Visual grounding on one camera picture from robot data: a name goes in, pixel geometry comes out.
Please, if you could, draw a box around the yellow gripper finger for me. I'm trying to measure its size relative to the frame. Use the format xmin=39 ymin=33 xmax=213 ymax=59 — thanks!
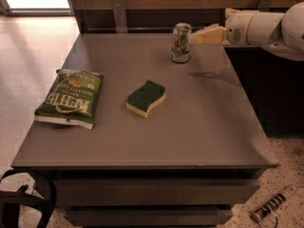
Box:
xmin=189 ymin=24 xmax=227 ymax=45

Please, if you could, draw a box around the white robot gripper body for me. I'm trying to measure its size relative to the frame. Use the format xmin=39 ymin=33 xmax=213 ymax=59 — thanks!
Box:
xmin=225 ymin=8 xmax=257 ymax=46

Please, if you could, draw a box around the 7up soda can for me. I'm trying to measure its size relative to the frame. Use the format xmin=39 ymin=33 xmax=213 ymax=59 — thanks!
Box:
xmin=171 ymin=23 xmax=192 ymax=64

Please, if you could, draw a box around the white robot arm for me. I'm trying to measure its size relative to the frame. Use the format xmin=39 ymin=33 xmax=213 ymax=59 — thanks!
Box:
xmin=189 ymin=2 xmax=304 ymax=61

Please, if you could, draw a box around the green and yellow sponge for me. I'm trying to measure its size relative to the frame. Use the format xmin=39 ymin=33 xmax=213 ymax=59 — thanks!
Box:
xmin=126 ymin=80 xmax=166 ymax=119

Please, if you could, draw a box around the green kettle chips bag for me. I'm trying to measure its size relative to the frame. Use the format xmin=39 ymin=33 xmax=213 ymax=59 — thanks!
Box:
xmin=34 ymin=69 xmax=104 ymax=129

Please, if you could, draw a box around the upper grey drawer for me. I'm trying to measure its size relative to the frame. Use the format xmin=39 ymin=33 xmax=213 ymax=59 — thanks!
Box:
xmin=54 ymin=180 xmax=259 ymax=206

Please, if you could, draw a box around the grey drawer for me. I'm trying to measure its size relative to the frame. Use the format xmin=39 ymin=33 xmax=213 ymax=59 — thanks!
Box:
xmin=66 ymin=206 xmax=232 ymax=228
xmin=54 ymin=180 xmax=259 ymax=206

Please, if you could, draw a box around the lower grey drawer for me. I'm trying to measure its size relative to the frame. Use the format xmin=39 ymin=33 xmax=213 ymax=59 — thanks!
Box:
xmin=66 ymin=206 xmax=232 ymax=228

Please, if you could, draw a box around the black chair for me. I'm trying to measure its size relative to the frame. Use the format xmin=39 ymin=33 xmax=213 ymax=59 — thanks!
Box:
xmin=0 ymin=171 xmax=57 ymax=228

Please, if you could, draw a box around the right metal bracket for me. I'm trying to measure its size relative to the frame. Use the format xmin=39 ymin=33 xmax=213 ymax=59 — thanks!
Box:
xmin=256 ymin=0 xmax=274 ymax=12

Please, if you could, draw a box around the metal bracket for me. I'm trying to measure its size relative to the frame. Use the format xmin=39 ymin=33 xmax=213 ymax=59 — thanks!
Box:
xmin=112 ymin=0 xmax=128 ymax=33
xmin=256 ymin=0 xmax=274 ymax=12

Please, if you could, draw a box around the metal wall rail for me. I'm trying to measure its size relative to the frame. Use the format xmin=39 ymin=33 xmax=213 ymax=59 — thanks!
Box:
xmin=83 ymin=27 xmax=174 ymax=33

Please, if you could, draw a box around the left metal bracket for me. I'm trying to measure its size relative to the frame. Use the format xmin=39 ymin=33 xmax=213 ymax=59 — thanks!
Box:
xmin=112 ymin=0 xmax=128 ymax=33

